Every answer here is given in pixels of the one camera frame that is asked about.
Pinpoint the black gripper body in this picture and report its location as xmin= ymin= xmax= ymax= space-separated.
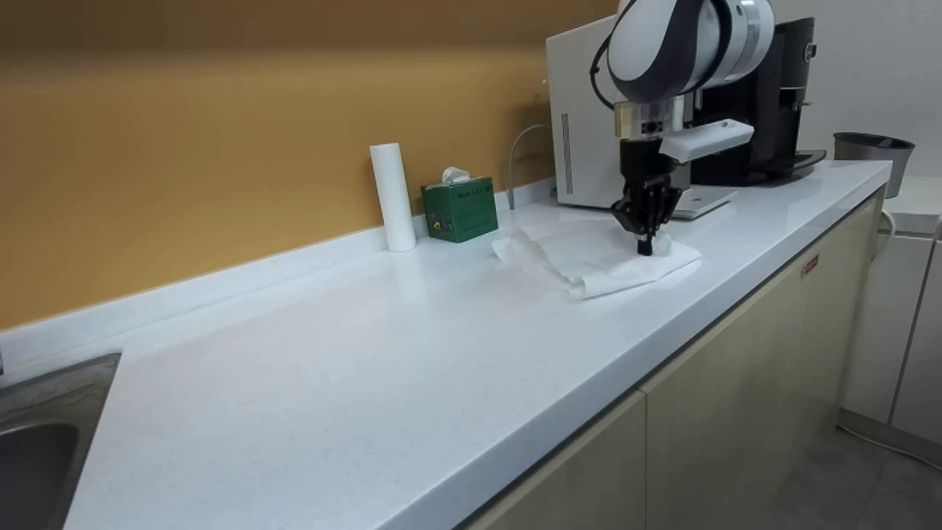
xmin=611 ymin=141 xmax=681 ymax=229

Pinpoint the white paper napkin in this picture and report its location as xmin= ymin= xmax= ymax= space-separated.
xmin=492 ymin=222 xmax=700 ymax=300

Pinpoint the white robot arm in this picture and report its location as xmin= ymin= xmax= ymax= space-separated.
xmin=588 ymin=0 xmax=773 ymax=257

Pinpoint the white grey beverage dispenser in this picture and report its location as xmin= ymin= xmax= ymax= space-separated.
xmin=544 ymin=12 xmax=735 ymax=224

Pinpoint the black coffee machine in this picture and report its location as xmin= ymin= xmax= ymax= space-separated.
xmin=691 ymin=19 xmax=822 ymax=187

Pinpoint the green tissue box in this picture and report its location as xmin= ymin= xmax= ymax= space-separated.
xmin=420 ymin=169 xmax=497 ymax=243

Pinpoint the grey trash bin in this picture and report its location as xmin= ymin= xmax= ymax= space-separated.
xmin=834 ymin=134 xmax=916 ymax=198

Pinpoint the beige cabinet door right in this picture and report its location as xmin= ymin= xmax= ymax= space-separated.
xmin=644 ymin=198 xmax=879 ymax=530

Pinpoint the beige cabinet door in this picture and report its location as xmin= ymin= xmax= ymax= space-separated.
xmin=644 ymin=198 xmax=879 ymax=530
xmin=467 ymin=399 xmax=647 ymax=530

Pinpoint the beige cabinet door left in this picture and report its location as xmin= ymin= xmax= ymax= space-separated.
xmin=467 ymin=399 xmax=647 ymax=530

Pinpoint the white paper towel roll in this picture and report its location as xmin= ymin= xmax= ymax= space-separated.
xmin=370 ymin=141 xmax=414 ymax=254

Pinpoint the white side cabinet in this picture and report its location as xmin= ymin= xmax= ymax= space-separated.
xmin=841 ymin=178 xmax=942 ymax=444

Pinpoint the stainless steel sink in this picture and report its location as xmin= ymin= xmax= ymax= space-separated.
xmin=0 ymin=355 xmax=120 ymax=530

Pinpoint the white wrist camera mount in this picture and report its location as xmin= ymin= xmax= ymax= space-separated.
xmin=659 ymin=119 xmax=754 ymax=162

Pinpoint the grey hose behind dispenser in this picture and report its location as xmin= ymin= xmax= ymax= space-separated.
xmin=504 ymin=120 xmax=550 ymax=212

